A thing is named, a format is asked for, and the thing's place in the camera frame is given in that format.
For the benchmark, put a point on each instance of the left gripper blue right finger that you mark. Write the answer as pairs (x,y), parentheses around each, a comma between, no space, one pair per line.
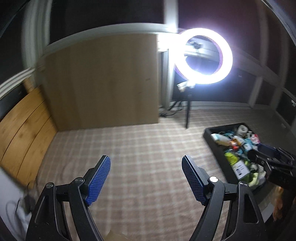
(197,179)

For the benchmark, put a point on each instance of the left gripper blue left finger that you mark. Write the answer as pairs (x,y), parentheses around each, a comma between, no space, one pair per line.
(94,180)

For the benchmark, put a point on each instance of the person right hand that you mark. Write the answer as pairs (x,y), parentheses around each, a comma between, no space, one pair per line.
(279,201)

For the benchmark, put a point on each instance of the black storage tray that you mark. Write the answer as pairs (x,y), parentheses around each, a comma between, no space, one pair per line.
(233,160)

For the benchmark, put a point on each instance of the white tape roll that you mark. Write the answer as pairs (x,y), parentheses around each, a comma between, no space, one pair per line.
(242,131)

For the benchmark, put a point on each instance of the black power strip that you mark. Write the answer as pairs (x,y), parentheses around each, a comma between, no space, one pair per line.
(163,115)

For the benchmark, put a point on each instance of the pine wood board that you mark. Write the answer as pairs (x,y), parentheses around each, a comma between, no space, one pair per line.
(26,133)

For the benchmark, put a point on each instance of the large brown cardboard panel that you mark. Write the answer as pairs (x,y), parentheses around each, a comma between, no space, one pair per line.
(109,81)

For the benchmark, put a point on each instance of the white ring light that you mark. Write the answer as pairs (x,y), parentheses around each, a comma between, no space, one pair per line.
(202,56)

